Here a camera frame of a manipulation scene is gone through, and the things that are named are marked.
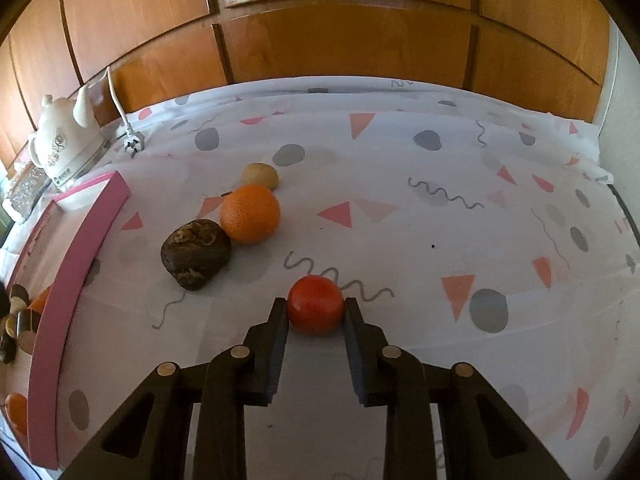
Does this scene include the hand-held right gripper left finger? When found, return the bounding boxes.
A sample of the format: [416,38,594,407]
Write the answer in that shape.
[60,297,291,480]

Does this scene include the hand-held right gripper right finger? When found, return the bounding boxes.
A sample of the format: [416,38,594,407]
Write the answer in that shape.
[344,297,571,480]

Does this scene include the small red tomato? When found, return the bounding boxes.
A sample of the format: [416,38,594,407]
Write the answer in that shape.
[287,275,346,335]

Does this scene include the pink shallow tray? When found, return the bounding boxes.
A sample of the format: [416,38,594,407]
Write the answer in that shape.
[0,171,130,470]

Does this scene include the orange carrot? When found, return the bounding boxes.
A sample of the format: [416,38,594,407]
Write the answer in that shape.
[27,285,53,311]

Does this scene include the large orange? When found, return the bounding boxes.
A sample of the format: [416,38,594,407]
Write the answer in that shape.
[4,392,28,438]

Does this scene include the lumpy dark root vegetable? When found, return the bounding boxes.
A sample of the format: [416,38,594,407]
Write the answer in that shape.
[160,220,232,291]

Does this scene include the small orange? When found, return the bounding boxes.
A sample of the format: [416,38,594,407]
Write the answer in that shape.
[220,184,281,245]

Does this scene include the white ceramic electric kettle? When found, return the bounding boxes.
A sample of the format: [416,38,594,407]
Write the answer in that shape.
[27,85,108,193]

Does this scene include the glittery tissue box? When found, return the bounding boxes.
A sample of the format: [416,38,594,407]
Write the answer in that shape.
[1,164,50,222]

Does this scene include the white power cord with plug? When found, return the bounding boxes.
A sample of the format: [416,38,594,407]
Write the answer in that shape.
[102,66,146,158]

